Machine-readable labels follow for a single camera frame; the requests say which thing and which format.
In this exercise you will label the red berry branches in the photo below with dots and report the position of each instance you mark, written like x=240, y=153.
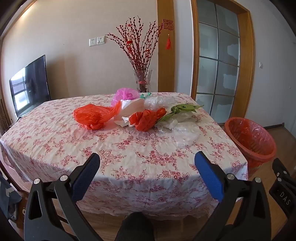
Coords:
x=138, y=46

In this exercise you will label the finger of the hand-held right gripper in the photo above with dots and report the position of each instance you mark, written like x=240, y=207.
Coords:
x=281, y=171

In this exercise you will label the red hanging tassel ornament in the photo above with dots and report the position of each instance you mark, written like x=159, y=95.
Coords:
x=168, y=25

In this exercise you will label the white tissue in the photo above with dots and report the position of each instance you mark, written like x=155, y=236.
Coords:
x=126, y=122

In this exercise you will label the pink plastic bag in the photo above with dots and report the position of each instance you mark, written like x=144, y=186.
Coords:
x=126, y=93

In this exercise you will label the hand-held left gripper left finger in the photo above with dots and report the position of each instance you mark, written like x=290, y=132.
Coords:
x=85, y=178

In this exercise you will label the wooden wall pillar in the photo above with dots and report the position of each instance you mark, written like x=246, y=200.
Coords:
x=166, y=69

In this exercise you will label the large red plastic bag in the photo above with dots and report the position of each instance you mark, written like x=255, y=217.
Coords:
x=92, y=115

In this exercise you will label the knotted red plastic bag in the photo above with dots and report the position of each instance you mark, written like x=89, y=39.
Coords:
x=145, y=120

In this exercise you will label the glass vase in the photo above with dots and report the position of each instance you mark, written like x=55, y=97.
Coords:
x=143, y=81

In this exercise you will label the clear plastic bag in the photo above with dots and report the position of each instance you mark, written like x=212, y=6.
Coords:
x=186, y=134
x=175, y=120

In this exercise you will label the flat screen television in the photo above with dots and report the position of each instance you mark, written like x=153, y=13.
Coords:
x=30, y=88

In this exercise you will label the floral red white tablecloth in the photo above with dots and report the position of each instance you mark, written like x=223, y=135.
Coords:
x=115, y=150

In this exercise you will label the white wall socket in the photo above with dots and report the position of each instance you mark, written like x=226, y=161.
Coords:
x=93, y=41

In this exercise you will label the orange plastic waste basket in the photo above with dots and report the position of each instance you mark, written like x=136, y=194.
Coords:
x=249, y=143

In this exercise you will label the frosted glass door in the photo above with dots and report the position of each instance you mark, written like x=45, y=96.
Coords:
x=208, y=69

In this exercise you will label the person's black trouser leg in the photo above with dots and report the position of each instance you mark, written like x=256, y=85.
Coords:
x=134, y=228

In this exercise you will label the green plastic bag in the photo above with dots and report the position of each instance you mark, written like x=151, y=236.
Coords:
x=182, y=108

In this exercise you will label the wooden door frame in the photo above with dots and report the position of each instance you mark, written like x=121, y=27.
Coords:
x=247, y=69

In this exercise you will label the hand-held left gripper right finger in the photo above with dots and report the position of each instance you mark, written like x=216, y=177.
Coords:
x=208, y=176

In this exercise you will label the small teal-green wrapper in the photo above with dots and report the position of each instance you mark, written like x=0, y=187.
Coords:
x=144, y=95

